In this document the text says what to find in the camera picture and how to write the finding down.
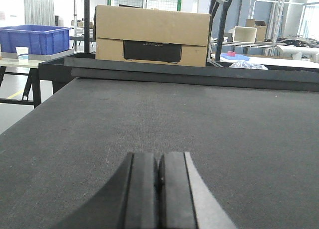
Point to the blue plastic crate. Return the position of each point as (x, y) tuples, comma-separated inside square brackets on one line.
[(40, 39)]

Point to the crumpled clear plastic bag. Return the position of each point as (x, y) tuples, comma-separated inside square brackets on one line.
[(247, 65)]

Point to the small pink block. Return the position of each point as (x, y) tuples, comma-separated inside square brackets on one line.
[(231, 53)]

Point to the white paper cup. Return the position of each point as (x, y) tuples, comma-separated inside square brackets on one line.
[(22, 53)]

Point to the small background cardboard box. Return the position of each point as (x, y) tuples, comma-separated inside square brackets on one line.
[(261, 27)]

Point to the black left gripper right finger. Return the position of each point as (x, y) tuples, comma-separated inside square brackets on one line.
[(185, 202)]

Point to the large cardboard box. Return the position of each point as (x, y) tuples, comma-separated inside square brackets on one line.
[(151, 36)]

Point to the blue flat tray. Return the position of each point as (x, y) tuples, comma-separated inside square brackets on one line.
[(236, 57)]

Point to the white open-ended box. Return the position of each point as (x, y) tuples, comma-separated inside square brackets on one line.
[(243, 34)]

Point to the dark conveyor belt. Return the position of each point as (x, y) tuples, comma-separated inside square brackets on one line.
[(256, 150)]

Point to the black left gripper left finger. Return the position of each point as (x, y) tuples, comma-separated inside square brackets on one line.
[(127, 201)]

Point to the black metal frame post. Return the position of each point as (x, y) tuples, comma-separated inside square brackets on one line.
[(86, 26)]

